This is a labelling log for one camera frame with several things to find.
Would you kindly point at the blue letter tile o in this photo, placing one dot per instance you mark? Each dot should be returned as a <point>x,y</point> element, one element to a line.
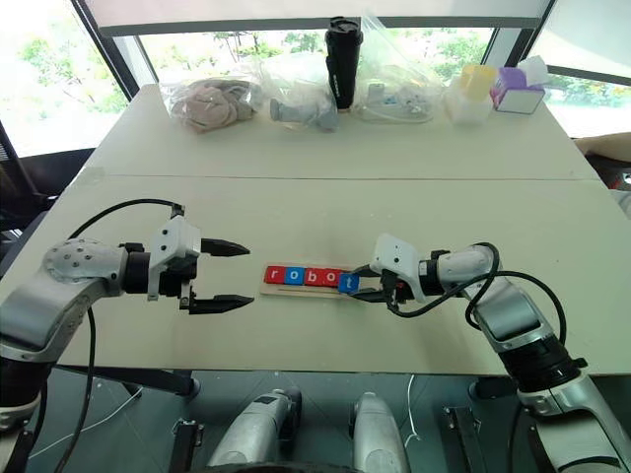
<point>294,276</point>

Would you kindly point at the silver right robot leg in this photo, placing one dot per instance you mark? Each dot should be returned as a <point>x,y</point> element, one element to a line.
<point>377,433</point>

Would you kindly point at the blue letter tile t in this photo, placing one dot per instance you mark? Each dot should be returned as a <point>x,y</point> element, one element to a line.
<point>348,284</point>

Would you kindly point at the clear plastic container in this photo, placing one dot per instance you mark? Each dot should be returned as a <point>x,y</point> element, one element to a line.
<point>466,111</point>

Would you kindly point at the plastic bag with pink cloth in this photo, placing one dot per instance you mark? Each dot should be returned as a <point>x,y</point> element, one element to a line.
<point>212,106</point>

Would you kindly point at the black travel tumbler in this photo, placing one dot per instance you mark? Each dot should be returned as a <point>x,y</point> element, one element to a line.
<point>342,64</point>

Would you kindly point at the black office chair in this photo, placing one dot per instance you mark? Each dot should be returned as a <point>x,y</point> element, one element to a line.
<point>20,187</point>

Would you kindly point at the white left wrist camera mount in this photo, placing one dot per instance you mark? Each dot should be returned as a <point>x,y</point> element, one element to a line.
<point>172,241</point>

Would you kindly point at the red letter tile b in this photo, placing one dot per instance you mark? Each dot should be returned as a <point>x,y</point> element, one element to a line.
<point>313,277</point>

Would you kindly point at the black metal bracket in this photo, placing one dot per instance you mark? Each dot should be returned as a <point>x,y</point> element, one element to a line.
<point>463,438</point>
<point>187,443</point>

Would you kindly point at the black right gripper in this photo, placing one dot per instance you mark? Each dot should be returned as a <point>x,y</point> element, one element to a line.
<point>399,293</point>

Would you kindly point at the silver left robot leg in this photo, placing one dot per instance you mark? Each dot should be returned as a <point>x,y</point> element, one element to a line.
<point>256,433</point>

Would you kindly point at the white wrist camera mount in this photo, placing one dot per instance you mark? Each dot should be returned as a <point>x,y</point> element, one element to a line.
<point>172,241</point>
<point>397,256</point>

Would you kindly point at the silver robot leg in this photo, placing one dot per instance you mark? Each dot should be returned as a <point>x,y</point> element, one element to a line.
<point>256,433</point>
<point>377,433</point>

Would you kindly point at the purple tissue box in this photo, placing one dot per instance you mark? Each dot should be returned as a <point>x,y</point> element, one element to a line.
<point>517,98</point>

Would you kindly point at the white roller blind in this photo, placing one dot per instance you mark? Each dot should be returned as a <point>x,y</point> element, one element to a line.
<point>315,10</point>

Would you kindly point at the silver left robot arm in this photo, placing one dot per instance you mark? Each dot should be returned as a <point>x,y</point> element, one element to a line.
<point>64,286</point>

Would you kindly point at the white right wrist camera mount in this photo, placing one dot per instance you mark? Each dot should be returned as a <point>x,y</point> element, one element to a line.
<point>397,256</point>

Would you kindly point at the wooden letter tray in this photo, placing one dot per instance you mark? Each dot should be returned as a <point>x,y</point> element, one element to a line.
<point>305,291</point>

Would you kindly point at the black table leg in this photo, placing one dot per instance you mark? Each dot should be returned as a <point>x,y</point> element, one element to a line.
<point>148,382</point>
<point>493,388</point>

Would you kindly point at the person's bare forearm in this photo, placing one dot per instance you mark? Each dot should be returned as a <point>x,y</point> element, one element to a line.
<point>606,148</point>

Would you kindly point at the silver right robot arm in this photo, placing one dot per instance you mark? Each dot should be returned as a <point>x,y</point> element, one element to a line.
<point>512,315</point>

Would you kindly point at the red letter tile r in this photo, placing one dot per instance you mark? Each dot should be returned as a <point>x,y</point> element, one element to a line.
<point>275,275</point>

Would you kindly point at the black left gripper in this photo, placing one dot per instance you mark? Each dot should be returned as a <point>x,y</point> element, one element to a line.
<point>177,281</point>

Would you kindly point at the plastic bag with grey object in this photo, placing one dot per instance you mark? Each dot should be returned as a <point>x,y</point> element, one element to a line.
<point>301,111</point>

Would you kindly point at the yellow plastic cup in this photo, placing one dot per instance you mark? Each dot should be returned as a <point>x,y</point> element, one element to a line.
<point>478,81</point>

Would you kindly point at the red letter tile o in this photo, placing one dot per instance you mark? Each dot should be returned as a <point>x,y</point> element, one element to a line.
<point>331,278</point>

